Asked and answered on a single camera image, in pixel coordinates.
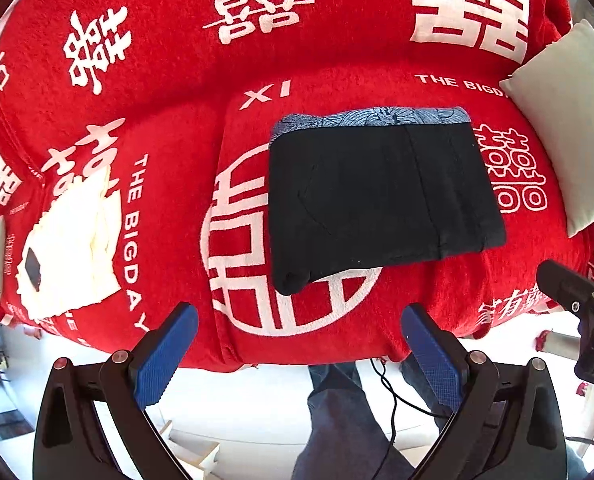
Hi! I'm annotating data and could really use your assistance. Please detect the black cable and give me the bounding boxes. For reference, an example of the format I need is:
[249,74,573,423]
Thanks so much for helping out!
[368,356,450,480]

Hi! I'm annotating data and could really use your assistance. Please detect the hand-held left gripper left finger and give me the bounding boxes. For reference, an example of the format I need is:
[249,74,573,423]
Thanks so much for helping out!
[33,302,200,480]

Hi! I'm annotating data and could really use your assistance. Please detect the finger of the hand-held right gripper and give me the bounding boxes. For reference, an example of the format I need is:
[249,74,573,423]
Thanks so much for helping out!
[535,258,594,392]

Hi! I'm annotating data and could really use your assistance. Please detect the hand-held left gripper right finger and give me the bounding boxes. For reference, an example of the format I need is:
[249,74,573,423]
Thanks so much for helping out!
[401,303,568,480]

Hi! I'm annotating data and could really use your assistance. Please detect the pale green pillow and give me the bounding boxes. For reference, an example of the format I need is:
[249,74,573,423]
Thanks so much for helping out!
[498,18,594,239]

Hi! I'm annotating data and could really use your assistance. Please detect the black pants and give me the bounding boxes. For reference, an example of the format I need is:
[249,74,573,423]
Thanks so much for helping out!
[268,105,508,297]

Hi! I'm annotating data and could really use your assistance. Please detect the cream folded cloth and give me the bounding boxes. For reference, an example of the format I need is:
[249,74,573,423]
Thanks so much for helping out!
[14,166,124,322]

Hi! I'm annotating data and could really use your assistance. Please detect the white floor box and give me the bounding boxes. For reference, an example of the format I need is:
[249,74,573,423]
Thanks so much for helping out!
[157,420,222,480]

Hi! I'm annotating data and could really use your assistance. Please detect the red printed blanket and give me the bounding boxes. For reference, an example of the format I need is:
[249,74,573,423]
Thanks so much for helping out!
[0,0,594,376]

